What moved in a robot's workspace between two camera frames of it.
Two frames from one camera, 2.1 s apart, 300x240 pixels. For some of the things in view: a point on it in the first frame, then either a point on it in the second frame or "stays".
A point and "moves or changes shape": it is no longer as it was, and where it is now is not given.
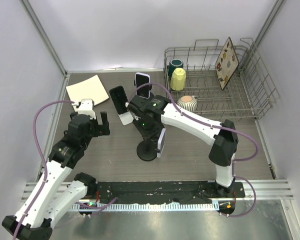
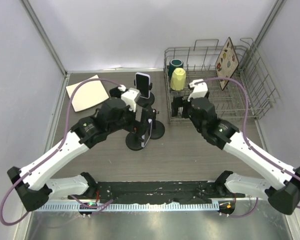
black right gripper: (147, 134) → (177, 102)
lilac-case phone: (160, 142) moves or changes shape
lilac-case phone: (141, 79) stays
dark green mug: (173, 64) stays
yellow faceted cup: (178, 79) stays
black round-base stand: (147, 150) → (132, 141)
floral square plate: (226, 64) stays
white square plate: (90, 88) stays
